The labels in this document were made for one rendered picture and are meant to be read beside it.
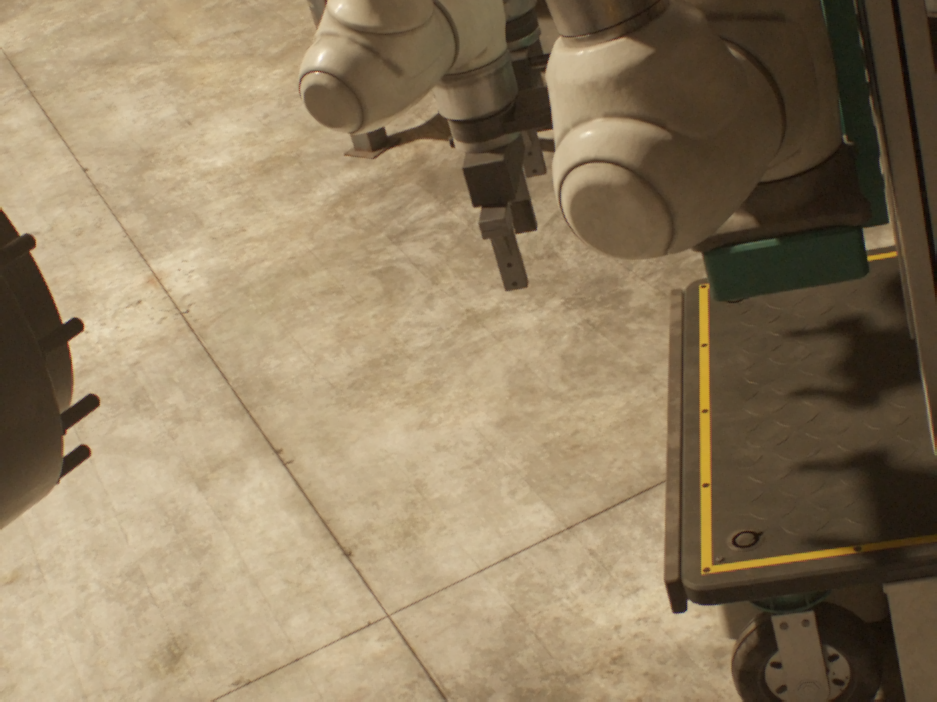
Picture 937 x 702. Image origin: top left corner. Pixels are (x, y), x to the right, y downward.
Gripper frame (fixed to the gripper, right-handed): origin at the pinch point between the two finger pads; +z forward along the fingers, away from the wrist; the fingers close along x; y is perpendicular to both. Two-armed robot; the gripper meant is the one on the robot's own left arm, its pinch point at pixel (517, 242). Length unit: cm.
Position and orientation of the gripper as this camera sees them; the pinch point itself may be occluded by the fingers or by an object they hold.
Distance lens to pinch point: 196.1
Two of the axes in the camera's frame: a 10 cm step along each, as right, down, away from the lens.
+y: -9.6, 1.6, 2.1
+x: -1.0, 5.1, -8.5
